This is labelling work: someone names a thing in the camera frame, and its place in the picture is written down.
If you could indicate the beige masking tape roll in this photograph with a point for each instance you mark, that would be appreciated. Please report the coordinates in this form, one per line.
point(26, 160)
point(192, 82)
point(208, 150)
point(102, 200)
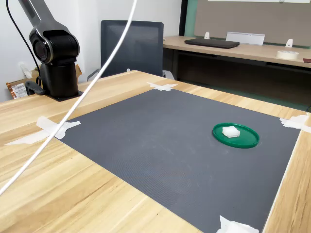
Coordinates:
point(287, 54)

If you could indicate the brown cardboard box with label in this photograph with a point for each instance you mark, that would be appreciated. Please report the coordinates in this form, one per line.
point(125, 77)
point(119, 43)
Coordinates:
point(18, 90)

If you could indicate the dark red flat object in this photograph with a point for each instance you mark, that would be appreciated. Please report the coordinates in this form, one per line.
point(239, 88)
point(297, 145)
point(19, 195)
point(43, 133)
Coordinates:
point(307, 60)

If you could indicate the round green lid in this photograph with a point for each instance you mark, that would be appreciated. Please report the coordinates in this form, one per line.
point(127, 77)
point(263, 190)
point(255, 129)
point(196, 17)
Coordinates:
point(245, 142)

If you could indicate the black laptop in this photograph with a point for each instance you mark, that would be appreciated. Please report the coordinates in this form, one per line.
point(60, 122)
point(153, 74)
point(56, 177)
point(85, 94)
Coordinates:
point(211, 43)

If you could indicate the small white bracket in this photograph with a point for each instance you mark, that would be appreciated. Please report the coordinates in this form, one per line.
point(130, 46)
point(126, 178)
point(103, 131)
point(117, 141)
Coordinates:
point(288, 43)
point(206, 35)

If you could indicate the dark grey mat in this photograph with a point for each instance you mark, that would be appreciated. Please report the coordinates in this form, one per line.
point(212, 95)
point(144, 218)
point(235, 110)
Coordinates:
point(145, 136)

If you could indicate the dark grey office chair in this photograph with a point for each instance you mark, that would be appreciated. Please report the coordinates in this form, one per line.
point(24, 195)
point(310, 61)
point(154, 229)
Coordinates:
point(141, 48)

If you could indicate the white tape piece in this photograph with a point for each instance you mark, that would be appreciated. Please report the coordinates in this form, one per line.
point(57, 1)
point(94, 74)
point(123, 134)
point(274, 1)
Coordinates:
point(294, 122)
point(161, 87)
point(43, 122)
point(230, 227)

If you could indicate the small white plastic terminal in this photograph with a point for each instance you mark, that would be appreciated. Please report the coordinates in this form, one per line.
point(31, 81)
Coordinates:
point(230, 132)

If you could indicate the grey-brown partition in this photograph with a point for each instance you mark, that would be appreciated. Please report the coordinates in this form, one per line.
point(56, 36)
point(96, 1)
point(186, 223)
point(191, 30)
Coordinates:
point(255, 19)

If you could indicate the black table clamp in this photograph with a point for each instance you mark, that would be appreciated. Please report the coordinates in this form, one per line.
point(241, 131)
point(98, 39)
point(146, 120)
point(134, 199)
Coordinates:
point(32, 88)

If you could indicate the crumpled white paper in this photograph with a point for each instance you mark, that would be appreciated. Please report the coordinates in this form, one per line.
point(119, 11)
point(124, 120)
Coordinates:
point(26, 72)

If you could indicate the pale wooden background desk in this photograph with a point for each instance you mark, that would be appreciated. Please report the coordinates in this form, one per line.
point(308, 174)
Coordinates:
point(255, 52)

